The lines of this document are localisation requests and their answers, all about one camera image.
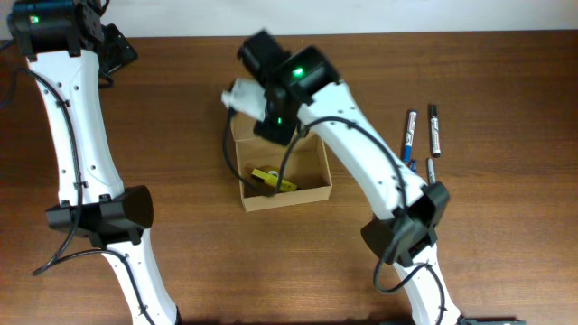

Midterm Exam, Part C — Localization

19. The yellow highlighter marker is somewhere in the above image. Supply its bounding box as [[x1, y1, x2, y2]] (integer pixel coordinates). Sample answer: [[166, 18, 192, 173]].
[[251, 169, 299, 192]]

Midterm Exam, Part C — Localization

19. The blue whiteboard marker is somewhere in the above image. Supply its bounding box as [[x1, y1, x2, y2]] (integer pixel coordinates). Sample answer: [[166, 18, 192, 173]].
[[402, 110, 417, 163]]

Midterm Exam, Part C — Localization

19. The black whiteboard marker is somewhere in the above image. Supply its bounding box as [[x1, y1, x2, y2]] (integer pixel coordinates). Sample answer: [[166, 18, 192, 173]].
[[429, 104, 441, 158]]

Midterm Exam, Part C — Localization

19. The black Sharpie marker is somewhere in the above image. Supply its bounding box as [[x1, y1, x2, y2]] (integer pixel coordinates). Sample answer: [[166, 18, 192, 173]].
[[427, 158, 436, 184]]

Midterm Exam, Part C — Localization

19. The yellow tape roll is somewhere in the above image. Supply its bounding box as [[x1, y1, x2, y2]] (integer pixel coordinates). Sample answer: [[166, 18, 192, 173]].
[[245, 164, 280, 181]]

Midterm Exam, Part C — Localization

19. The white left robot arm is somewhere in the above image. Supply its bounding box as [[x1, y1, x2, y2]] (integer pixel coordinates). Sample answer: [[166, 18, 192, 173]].
[[7, 0, 182, 324]]

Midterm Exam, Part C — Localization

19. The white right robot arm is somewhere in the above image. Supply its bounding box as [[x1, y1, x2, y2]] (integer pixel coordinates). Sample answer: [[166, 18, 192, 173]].
[[229, 30, 464, 324]]

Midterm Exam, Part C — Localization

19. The open brown cardboard box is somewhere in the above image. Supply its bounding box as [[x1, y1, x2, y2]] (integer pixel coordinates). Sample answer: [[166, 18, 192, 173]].
[[230, 114, 332, 212]]

